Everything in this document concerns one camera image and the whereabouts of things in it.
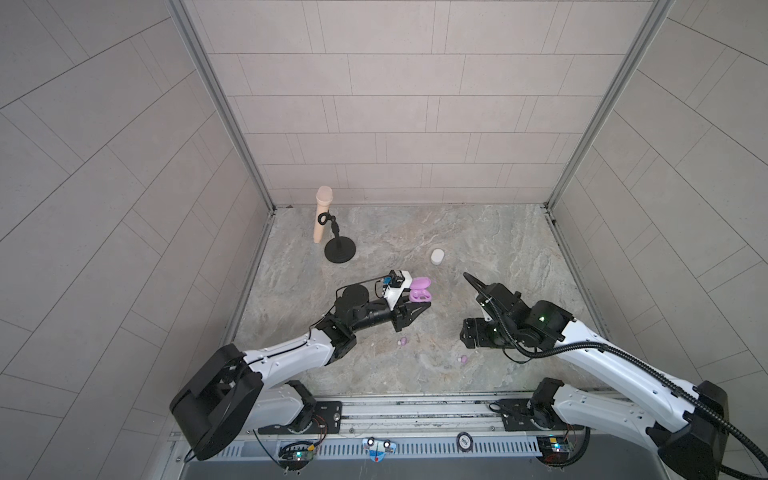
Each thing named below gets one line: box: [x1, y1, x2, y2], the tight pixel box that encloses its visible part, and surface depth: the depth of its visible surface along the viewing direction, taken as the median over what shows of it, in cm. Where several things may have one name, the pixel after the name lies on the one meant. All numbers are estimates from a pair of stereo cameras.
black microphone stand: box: [318, 210, 356, 264], surface depth 104 cm
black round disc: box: [456, 432, 474, 453], surface depth 69 cm
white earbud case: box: [430, 248, 445, 265], surface depth 101 cm
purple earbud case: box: [409, 276, 432, 303], surface depth 71 cm
